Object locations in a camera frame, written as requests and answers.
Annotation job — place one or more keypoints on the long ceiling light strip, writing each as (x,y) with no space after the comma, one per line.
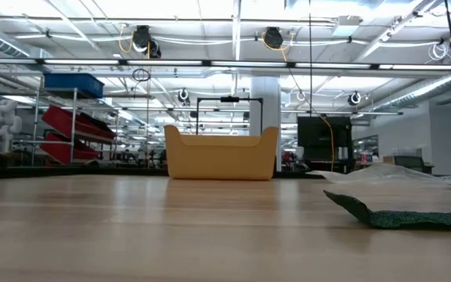
(163,62)

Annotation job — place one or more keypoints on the black gantry frame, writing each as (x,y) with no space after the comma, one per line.
(229,99)

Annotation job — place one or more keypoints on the red plastic storage bin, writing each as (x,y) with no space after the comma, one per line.
(61,150)
(69,121)

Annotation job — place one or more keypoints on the silver ventilation duct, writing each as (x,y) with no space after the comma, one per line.
(417,92)

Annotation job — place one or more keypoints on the white building column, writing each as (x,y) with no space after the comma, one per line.
(265,105)

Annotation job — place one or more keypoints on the metal shelf rack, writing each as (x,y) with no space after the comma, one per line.
(74,113)

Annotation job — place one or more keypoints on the dark green elastic bandage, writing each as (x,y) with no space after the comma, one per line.
(405,220)

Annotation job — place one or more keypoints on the yellow plastic bin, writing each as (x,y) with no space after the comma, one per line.
(221,160)

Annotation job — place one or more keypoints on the white robot figure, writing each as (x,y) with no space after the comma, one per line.
(2,125)

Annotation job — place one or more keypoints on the clear plastic zip bag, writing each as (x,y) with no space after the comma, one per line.
(386,174)

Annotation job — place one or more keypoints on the black monitor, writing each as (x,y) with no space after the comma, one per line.
(319,137)

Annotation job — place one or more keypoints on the blue plastic storage bin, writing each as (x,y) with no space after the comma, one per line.
(73,84)

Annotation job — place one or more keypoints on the black metal table frame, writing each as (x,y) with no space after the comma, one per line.
(73,172)

